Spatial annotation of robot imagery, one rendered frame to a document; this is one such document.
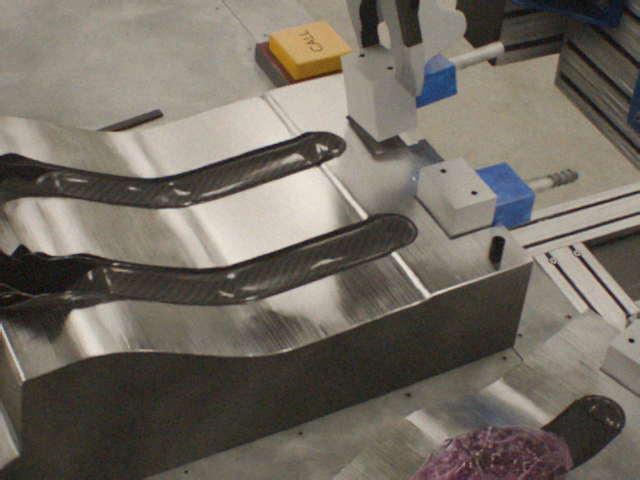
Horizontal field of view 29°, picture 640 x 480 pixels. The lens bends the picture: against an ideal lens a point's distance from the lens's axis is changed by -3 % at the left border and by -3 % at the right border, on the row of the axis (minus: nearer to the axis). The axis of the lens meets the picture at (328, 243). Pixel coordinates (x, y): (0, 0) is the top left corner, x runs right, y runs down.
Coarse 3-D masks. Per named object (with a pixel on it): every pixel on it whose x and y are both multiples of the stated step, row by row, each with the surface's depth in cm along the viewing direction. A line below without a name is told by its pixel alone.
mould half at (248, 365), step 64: (0, 128) 90; (64, 128) 95; (192, 128) 100; (256, 128) 100; (320, 128) 99; (256, 192) 94; (320, 192) 94; (384, 192) 94; (128, 256) 84; (192, 256) 88; (448, 256) 89; (512, 256) 90; (0, 320) 76; (64, 320) 76; (128, 320) 78; (192, 320) 81; (256, 320) 84; (320, 320) 85; (384, 320) 85; (448, 320) 89; (512, 320) 93; (0, 384) 78; (64, 384) 74; (128, 384) 77; (192, 384) 80; (256, 384) 83; (320, 384) 87; (384, 384) 90; (0, 448) 77; (64, 448) 78; (128, 448) 81; (192, 448) 84
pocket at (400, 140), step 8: (352, 120) 102; (360, 128) 103; (368, 136) 104; (400, 136) 102; (408, 136) 102; (376, 144) 103; (384, 144) 103; (392, 144) 103; (400, 144) 102; (408, 144) 101; (376, 152) 102
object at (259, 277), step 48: (288, 144) 98; (336, 144) 98; (0, 192) 83; (48, 192) 85; (96, 192) 90; (144, 192) 93; (192, 192) 95; (336, 240) 91; (384, 240) 91; (0, 288) 76; (48, 288) 81; (96, 288) 81; (144, 288) 83; (192, 288) 86; (240, 288) 87; (288, 288) 87
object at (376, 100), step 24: (384, 48) 97; (480, 48) 100; (360, 72) 95; (384, 72) 94; (432, 72) 96; (360, 96) 96; (384, 96) 95; (408, 96) 96; (432, 96) 97; (360, 120) 98; (384, 120) 96; (408, 120) 97
